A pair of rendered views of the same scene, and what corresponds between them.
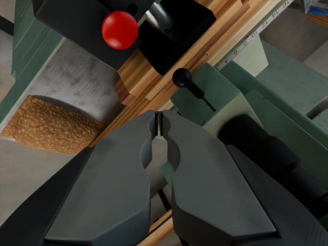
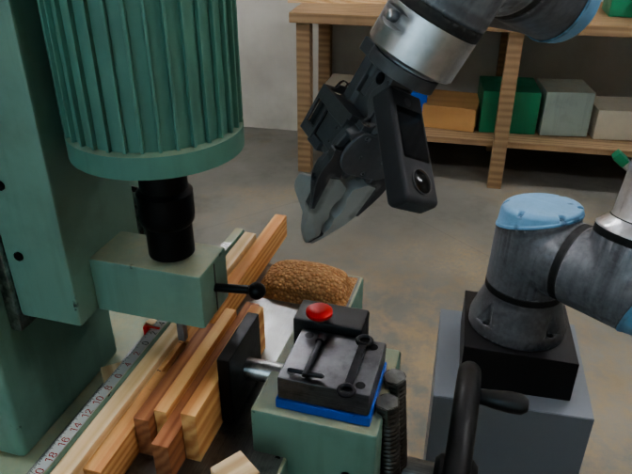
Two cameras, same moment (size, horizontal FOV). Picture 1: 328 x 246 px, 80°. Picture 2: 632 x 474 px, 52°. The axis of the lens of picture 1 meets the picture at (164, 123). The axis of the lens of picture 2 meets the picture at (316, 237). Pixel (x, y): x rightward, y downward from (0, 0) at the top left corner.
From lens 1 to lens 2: 0.61 m
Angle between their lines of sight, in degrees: 46
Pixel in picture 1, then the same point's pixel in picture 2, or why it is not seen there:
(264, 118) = (86, 272)
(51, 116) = (320, 292)
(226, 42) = (140, 383)
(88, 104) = (282, 312)
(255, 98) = (84, 308)
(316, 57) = not seen: outside the picture
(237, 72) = (19, 397)
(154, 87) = (229, 319)
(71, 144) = (294, 266)
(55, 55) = not seen: hidden behind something
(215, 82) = (207, 297)
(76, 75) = not seen: hidden behind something
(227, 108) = (204, 265)
